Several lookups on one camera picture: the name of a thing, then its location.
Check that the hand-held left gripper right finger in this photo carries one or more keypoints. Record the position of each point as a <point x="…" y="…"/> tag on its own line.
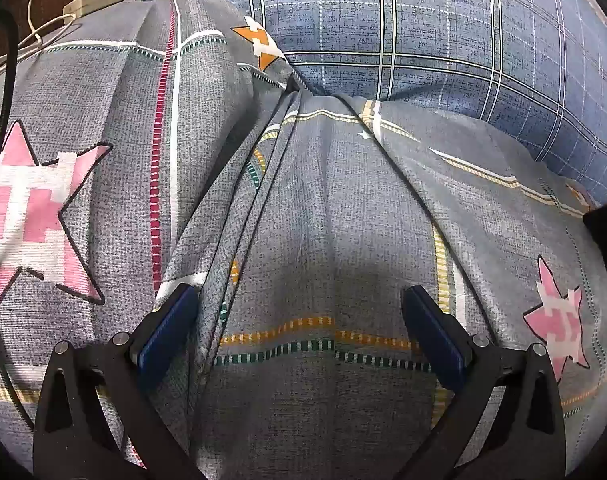
<point x="434" y="332"/>

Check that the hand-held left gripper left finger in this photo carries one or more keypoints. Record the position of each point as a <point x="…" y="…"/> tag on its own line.
<point x="167" y="332"/>

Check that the grey star printed quilt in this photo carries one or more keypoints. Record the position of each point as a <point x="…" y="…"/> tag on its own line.
<point x="333" y="210"/>

